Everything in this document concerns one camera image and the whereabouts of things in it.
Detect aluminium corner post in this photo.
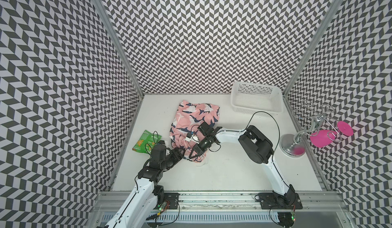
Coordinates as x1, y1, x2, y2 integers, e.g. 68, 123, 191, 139
283, 0, 344, 98
91, 0, 144, 98

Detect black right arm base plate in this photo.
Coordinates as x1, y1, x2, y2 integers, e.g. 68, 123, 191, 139
255, 192, 303, 211

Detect chrome wire glass rack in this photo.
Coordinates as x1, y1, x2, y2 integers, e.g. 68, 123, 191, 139
280, 100, 334, 158

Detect pink shark print shorts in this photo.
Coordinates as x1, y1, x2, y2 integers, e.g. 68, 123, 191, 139
169, 100, 220, 163

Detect aluminium corner post right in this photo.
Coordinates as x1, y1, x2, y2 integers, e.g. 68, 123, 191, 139
283, 0, 344, 98

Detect green snack bag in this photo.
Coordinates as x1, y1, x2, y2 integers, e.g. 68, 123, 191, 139
132, 130, 162, 155

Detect pink plastic wine glass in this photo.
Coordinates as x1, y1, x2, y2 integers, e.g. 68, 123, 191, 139
309, 121, 354, 148

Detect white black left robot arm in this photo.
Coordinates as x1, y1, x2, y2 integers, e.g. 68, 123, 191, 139
105, 141, 185, 228

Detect aluminium corner post left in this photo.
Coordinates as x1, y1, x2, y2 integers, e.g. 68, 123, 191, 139
91, 0, 144, 98

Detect white perforated plastic basket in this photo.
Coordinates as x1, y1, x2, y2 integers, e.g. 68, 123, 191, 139
230, 82, 284, 114

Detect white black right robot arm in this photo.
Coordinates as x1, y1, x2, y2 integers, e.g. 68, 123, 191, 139
187, 122, 303, 211

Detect aluminium front rail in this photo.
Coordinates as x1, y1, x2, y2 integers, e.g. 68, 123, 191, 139
92, 191, 349, 212

